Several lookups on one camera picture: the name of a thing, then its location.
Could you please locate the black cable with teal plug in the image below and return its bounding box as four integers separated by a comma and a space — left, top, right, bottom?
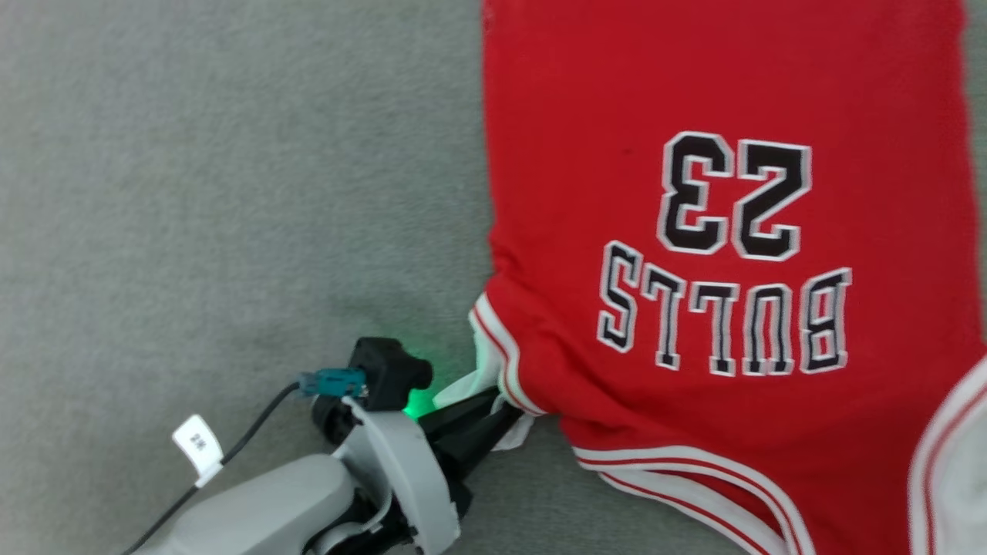
122, 368, 369, 555

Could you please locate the white cable label tag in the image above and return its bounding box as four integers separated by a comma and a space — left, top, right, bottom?
171, 414, 225, 489

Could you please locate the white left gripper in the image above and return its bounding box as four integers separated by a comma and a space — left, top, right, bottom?
307, 386, 527, 555

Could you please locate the red Bulls basketball jersey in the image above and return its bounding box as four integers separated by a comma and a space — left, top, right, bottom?
432, 0, 987, 555

